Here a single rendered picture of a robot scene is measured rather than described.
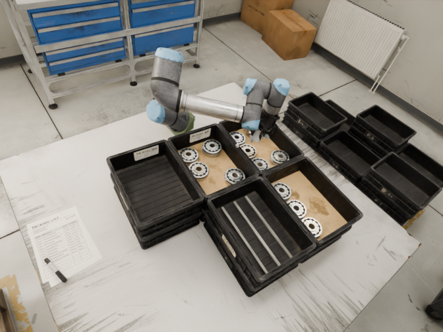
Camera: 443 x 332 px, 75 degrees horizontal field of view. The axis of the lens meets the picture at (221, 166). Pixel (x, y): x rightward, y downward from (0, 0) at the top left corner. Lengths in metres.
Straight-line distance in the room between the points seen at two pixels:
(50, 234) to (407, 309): 2.27
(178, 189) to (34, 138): 1.85
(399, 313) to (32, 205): 2.34
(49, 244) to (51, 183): 0.34
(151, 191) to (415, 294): 2.03
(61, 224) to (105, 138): 0.57
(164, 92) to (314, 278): 1.05
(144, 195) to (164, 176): 0.14
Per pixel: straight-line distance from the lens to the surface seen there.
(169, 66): 1.24
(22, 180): 1.75
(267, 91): 1.30
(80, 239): 1.47
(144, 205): 1.36
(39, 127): 3.09
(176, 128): 1.74
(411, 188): 2.46
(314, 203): 1.51
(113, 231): 1.46
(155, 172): 1.46
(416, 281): 2.71
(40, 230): 1.55
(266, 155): 1.62
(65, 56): 3.05
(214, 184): 1.43
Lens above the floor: 1.98
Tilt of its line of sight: 50 degrees down
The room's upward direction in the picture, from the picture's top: 12 degrees clockwise
